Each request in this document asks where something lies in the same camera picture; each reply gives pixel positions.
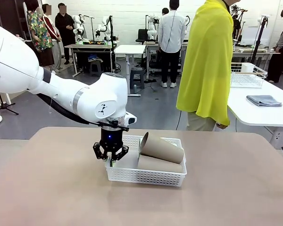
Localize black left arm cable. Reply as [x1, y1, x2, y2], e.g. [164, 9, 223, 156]
[36, 93, 130, 132]

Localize grey plastic stool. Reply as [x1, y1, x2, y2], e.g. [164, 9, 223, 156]
[129, 67, 145, 89]
[89, 60, 104, 77]

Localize white standing desk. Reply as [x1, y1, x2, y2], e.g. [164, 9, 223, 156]
[114, 44, 147, 97]

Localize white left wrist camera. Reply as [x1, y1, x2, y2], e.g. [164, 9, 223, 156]
[124, 112, 137, 125]

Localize person in yellow cape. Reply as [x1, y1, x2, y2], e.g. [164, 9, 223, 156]
[176, 0, 234, 132]

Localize white wire dish rack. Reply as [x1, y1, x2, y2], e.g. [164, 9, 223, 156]
[230, 62, 268, 89]

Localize black camera tripod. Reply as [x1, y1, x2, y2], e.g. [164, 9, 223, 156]
[0, 91, 19, 116]

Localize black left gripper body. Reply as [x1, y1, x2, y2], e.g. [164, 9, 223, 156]
[100, 126, 124, 151]

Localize white frame table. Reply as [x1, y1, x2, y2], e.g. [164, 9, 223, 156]
[0, 90, 12, 111]

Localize man in light blue shirt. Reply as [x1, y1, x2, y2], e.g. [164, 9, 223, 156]
[157, 0, 187, 88]

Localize background robot workbench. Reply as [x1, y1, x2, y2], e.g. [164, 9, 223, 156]
[65, 40, 120, 78]

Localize white board panel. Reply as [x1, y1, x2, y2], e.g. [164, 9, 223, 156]
[240, 25, 272, 47]

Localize person in light grey trousers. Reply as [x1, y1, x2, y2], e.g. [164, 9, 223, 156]
[41, 3, 63, 71]

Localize tall brown cup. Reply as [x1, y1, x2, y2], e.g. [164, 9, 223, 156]
[138, 154, 183, 174]
[140, 131, 185, 165]

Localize white cylinder container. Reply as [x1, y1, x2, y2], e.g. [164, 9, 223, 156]
[241, 63, 254, 73]

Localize white side table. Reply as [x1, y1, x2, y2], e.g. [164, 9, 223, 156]
[226, 73, 283, 144]

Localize person in black clothes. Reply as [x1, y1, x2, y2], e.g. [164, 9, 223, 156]
[54, 2, 76, 65]

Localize blue grey towel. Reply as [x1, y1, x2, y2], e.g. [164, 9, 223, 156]
[246, 95, 283, 108]

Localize black tripod pole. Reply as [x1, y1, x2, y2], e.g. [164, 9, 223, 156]
[250, 15, 271, 64]

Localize long background table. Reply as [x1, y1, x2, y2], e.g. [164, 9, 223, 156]
[232, 46, 281, 62]

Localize white perforated plastic basket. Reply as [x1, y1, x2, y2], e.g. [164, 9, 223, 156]
[105, 134, 187, 188]

